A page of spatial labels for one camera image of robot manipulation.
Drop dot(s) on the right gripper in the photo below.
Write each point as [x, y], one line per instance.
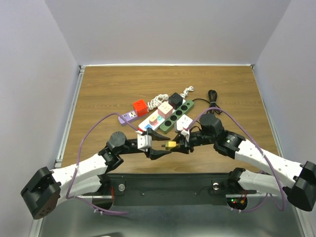
[183, 145]

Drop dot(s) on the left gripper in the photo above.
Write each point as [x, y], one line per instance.
[153, 154]

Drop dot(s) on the yellow green charger plug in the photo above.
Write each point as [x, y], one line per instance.
[169, 145]

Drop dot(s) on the white cube adapter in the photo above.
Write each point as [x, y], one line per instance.
[182, 123]

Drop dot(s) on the purple power strip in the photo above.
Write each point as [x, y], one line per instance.
[128, 117]

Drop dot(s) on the red cube socket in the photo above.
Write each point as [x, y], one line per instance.
[140, 108]

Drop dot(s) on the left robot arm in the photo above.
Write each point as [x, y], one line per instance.
[47, 188]

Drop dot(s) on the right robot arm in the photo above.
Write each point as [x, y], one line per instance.
[294, 181]

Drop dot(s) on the green power strip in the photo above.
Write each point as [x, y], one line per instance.
[171, 121]

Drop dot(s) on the pink orange charger cube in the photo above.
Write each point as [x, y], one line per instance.
[153, 119]

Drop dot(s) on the pink cube socket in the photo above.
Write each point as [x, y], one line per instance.
[165, 110]

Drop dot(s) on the black cube adapter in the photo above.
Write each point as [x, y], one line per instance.
[175, 100]

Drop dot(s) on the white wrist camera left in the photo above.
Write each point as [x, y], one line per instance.
[143, 141]

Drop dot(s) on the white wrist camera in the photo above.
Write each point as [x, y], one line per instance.
[143, 141]
[184, 132]

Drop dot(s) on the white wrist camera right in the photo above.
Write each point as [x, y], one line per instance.
[184, 132]

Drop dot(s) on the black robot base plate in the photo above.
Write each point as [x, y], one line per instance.
[169, 189]

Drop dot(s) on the aluminium table edge rail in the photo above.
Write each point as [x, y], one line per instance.
[60, 154]

